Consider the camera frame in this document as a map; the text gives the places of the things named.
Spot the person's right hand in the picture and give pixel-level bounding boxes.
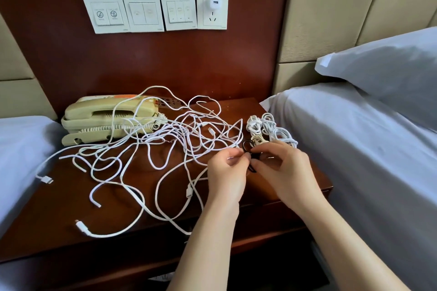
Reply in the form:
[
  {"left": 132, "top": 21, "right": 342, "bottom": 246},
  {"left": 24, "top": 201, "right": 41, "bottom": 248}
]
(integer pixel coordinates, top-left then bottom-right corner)
[{"left": 249, "top": 141, "right": 329, "bottom": 216}]

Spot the person's left hand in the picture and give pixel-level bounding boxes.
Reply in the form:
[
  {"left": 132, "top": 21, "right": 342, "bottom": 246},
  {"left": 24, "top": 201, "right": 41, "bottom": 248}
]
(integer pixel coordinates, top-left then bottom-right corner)
[{"left": 206, "top": 147, "right": 252, "bottom": 219}]

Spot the thin black cable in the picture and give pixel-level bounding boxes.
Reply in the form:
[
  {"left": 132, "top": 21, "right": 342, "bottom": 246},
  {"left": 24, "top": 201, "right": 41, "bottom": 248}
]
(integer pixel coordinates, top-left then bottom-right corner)
[{"left": 247, "top": 151, "right": 263, "bottom": 172}]

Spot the cream cable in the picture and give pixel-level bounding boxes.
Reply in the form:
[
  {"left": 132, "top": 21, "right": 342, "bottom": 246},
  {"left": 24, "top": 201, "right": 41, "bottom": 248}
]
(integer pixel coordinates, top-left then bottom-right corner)
[{"left": 250, "top": 132, "right": 269, "bottom": 146}]

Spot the dark wooden drawer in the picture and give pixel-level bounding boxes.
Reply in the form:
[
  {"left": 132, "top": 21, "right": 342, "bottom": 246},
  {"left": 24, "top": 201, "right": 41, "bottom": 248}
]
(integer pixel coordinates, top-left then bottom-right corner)
[{"left": 61, "top": 209, "right": 322, "bottom": 291}]

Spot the tangle of white cables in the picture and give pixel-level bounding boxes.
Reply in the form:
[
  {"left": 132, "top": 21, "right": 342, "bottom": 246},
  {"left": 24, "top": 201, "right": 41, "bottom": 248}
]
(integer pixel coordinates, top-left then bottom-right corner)
[{"left": 58, "top": 85, "right": 245, "bottom": 236}]

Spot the person's left forearm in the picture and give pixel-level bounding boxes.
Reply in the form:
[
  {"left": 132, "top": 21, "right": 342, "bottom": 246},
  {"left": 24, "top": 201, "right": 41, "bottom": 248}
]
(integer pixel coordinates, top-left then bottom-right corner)
[{"left": 167, "top": 207, "right": 241, "bottom": 291}]

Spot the wooden nightstand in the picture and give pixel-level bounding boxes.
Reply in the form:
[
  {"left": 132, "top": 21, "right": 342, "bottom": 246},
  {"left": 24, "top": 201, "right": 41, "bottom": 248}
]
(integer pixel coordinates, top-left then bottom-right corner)
[{"left": 0, "top": 96, "right": 334, "bottom": 291}]

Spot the right bed white sheet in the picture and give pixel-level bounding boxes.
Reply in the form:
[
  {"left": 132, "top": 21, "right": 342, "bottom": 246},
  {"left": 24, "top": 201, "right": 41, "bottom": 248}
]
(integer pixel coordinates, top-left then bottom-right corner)
[{"left": 259, "top": 81, "right": 437, "bottom": 291}]

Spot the bed white sheet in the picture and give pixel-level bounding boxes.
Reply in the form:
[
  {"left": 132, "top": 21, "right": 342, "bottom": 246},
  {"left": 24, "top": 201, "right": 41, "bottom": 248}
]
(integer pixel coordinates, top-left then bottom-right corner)
[
  {"left": 0, "top": 115, "right": 67, "bottom": 237},
  {"left": 259, "top": 81, "right": 437, "bottom": 291}
]

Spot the white crumpled bag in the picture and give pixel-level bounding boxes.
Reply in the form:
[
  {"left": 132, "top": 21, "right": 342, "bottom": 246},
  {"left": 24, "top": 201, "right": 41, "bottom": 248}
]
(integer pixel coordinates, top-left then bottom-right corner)
[{"left": 147, "top": 271, "right": 175, "bottom": 282}]

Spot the white pillow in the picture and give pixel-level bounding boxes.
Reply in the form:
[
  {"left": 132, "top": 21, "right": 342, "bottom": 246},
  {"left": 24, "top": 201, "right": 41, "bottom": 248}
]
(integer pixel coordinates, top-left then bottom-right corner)
[{"left": 315, "top": 27, "right": 437, "bottom": 131}]

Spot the beige padded headboard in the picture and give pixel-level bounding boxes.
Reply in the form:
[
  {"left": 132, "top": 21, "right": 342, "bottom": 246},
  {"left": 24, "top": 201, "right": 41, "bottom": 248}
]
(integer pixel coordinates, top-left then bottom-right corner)
[
  {"left": 272, "top": 0, "right": 437, "bottom": 95},
  {"left": 0, "top": 11, "right": 59, "bottom": 121}
]

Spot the left bed white sheet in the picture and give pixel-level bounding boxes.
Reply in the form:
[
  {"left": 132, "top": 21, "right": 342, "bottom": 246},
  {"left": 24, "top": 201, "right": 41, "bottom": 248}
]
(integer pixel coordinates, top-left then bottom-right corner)
[{"left": 0, "top": 115, "right": 67, "bottom": 237}]

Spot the dark wooden wall panel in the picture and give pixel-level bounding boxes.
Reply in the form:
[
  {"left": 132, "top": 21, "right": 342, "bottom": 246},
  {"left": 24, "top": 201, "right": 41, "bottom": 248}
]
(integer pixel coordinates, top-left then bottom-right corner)
[{"left": 0, "top": 0, "right": 293, "bottom": 118}]

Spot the beige corded telephone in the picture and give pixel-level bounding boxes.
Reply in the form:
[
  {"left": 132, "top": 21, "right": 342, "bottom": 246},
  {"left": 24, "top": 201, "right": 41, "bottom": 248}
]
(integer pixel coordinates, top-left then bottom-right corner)
[{"left": 61, "top": 94, "right": 168, "bottom": 147}]

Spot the white triple rocker wall switch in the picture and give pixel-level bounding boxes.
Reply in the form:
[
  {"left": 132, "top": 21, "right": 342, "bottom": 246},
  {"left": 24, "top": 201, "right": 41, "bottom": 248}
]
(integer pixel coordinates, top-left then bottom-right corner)
[{"left": 160, "top": 0, "right": 198, "bottom": 31}]

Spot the white double rocker wall switch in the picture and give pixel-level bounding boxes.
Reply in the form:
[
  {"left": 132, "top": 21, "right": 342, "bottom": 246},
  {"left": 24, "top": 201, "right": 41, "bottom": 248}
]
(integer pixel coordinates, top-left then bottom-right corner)
[{"left": 122, "top": 0, "right": 166, "bottom": 33}]

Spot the white two-button wall switch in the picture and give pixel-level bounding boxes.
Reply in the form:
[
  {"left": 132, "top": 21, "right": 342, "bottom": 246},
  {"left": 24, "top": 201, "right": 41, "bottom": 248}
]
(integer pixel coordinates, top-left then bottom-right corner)
[{"left": 81, "top": 0, "right": 131, "bottom": 35}]

